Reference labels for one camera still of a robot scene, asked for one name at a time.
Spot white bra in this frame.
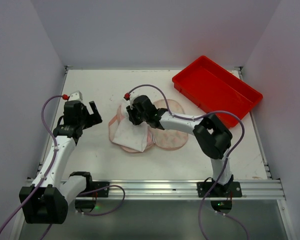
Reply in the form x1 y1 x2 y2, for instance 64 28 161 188
110 99 149 152

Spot floral fabric laundry bag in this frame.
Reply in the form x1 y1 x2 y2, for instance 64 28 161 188
108 111 189 151

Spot pink bra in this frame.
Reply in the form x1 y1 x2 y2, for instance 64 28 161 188
121 132 154 154

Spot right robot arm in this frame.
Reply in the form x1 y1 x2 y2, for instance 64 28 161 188
125 95 233 191

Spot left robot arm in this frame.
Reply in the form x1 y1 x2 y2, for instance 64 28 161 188
19 100 102 224

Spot red plastic tray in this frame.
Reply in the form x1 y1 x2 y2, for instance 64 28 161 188
172 56 263 119

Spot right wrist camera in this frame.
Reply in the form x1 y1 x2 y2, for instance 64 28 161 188
129 95 138 109

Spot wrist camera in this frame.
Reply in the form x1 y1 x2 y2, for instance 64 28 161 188
129 95 138 109
68 90 83 102

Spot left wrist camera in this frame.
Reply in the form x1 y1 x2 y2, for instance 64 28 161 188
68 90 83 102

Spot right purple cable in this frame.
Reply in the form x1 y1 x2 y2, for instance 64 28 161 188
124 84 251 240

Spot purple cable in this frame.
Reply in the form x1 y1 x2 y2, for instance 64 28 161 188
124 84 251 240
0 94 126 240

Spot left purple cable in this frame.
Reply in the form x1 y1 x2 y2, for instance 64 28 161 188
0 94 126 240

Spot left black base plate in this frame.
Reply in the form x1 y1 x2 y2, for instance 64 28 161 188
89 181 110 198

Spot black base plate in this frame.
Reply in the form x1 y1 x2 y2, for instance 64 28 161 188
196 176 243 198
89 181 110 198

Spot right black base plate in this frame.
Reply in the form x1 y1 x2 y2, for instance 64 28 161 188
196 176 243 198

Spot aluminium front rail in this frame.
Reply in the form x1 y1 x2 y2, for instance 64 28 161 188
109 179 285 201

